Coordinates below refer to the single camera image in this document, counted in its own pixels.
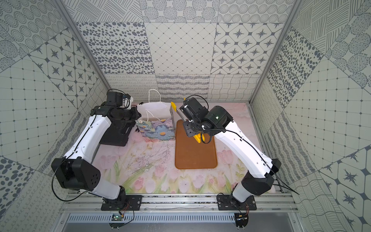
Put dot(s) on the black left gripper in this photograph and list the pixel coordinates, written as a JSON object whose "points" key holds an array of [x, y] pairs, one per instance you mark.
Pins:
{"points": [[123, 127]]}

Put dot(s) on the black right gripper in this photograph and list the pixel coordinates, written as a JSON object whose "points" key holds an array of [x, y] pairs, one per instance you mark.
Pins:
{"points": [[188, 126]]}

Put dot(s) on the yellow steel food tongs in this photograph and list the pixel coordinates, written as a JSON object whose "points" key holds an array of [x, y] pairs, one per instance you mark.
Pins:
{"points": [[197, 137]]}

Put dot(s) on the floral paper gift bag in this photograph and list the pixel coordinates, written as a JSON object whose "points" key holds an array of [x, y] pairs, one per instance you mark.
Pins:
{"points": [[156, 122]]}

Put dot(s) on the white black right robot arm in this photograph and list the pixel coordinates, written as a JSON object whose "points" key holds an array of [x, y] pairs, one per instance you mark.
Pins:
{"points": [[219, 123]]}

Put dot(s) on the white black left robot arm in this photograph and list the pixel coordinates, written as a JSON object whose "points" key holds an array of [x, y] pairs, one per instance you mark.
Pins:
{"points": [[107, 125]]}

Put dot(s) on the brown serving tray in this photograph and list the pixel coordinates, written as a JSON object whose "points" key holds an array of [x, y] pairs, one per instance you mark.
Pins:
{"points": [[189, 154]]}

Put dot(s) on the floral table mat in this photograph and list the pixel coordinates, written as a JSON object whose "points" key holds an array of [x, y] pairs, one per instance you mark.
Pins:
{"points": [[143, 166]]}

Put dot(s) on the left controller board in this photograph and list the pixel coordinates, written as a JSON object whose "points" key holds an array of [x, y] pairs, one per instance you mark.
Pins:
{"points": [[116, 221]]}

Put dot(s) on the controller board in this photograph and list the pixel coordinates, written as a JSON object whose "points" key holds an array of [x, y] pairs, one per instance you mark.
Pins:
{"points": [[116, 221], [241, 220]]}

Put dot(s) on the right controller board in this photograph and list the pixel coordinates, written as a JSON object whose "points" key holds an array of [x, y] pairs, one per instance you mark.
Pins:
{"points": [[241, 220]]}

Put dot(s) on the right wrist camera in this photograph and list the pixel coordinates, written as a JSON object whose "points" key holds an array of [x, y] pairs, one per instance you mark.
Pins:
{"points": [[193, 110]]}

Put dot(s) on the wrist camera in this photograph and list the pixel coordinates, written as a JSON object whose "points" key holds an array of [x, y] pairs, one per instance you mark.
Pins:
{"points": [[193, 110], [119, 99]]}

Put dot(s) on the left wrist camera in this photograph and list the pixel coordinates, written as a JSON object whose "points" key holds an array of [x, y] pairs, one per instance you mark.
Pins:
{"points": [[119, 99]]}

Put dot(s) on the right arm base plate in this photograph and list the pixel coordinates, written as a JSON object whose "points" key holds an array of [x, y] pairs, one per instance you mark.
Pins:
{"points": [[226, 202]]}

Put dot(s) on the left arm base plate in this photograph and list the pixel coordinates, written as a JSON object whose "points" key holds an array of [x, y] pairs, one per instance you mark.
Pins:
{"points": [[133, 202]]}

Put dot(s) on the aluminium mounting rail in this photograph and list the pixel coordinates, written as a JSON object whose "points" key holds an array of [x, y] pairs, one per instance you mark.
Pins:
{"points": [[184, 203]]}

